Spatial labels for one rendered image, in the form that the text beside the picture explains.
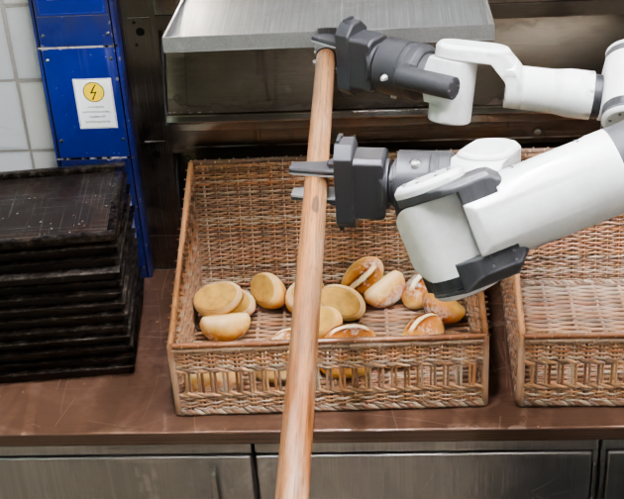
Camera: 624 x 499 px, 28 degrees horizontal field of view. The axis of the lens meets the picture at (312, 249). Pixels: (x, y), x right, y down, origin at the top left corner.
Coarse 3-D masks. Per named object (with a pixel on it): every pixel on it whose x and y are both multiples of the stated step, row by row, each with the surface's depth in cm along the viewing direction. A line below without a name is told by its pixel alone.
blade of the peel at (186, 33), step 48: (192, 0) 229; (240, 0) 227; (288, 0) 226; (336, 0) 224; (384, 0) 223; (432, 0) 222; (480, 0) 220; (192, 48) 207; (240, 48) 207; (288, 48) 206
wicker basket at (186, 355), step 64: (192, 192) 244; (256, 192) 247; (192, 256) 241; (256, 256) 251; (384, 256) 250; (192, 320) 237; (256, 320) 244; (384, 320) 241; (256, 384) 226; (320, 384) 224; (384, 384) 223; (448, 384) 215
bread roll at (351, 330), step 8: (336, 328) 230; (344, 328) 229; (352, 328) 229; (360, 328) 230; (368, 328) 231; (328, 336) 230; (336, 336) 229; (344, 336) 229; (352, 336) 229; (360, 336) 229; (368, 336) 230
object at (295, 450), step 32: (320, 64) 191; (320, 96) 180; (320, 128) 171; (320, 160) 163; (320, 192) 155; (320, 224) 149; (320, 256) 143; (320, 288) 138; (288, 352) 128; (288, 384) 122; (288, 416) 117; (288, 448) 113; (288, 480) 109
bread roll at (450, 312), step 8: (424, 296) 239; (432, 296) 237; (424, 304) 239; (432, 304) 236; (440, 304) 235; (448, 304) 234; (456, 304) 235; (432, 312) 236; (440, 312) 235; (448, 312) 234; (456, 312) 234; (464, 312) 235; (448, 320) 235; (456, 320) 235
